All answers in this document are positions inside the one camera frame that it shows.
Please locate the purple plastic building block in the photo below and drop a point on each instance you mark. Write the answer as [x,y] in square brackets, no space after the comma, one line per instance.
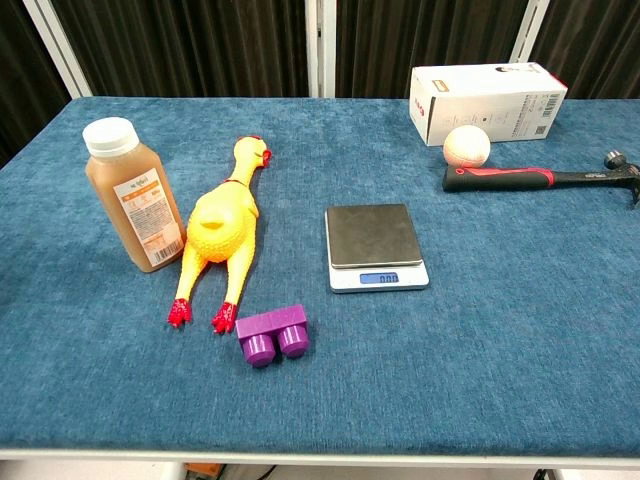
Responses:
[272,325]

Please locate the brown juice bottle white cap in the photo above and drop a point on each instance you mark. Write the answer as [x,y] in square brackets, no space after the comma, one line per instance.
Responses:
[135,215]

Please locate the white kitchen scale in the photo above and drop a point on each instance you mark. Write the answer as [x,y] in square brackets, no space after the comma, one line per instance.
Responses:
[372,235]

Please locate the dark pleated curtain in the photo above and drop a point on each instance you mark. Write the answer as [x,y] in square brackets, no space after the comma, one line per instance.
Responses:
[425,30]
[20,75]
[190,45]
[595,40]

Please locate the cream white ball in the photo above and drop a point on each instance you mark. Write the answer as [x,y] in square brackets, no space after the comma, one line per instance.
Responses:
[467,146]

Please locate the white cardboard box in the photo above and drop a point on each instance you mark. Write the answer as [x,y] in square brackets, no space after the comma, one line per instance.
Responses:
[480,85]

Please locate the yellow rubber chicken toy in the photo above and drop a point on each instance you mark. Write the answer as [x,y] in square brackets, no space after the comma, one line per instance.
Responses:
[220,225]

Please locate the black red claw hammer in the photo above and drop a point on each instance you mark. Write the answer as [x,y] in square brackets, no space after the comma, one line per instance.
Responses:
[500,177]

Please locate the blue table cloth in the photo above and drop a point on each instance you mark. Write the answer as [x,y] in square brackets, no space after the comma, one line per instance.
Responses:
[450,350]

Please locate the white metal frame post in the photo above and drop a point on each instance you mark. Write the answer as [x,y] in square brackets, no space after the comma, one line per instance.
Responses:
[320,45]
[55,45]
[530,30]

